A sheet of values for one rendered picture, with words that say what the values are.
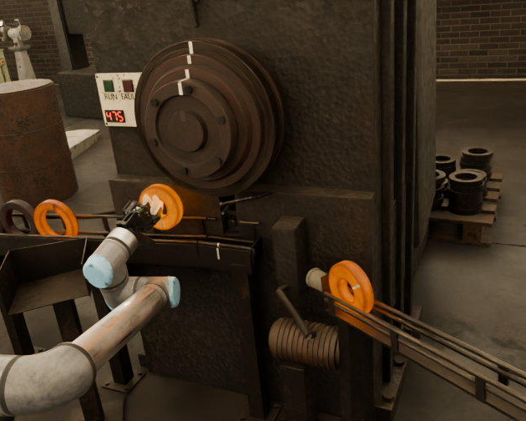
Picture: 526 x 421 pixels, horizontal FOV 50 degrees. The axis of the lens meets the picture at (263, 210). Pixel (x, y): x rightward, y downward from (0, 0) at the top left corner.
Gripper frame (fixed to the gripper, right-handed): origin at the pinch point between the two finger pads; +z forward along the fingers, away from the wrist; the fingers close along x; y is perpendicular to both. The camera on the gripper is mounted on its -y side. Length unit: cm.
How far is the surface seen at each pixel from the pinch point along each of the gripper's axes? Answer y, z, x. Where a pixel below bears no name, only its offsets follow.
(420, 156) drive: -37, 86, -69
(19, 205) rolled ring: -7, 0, 67
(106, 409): -76, -38, 31
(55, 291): -16.7, -30.0, 30.2
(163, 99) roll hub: 37.1, 1.0, -14.4
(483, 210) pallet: -115, 148, -93
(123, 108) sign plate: 23.7, 19.7, 17.3
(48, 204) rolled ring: -6, 0, 51
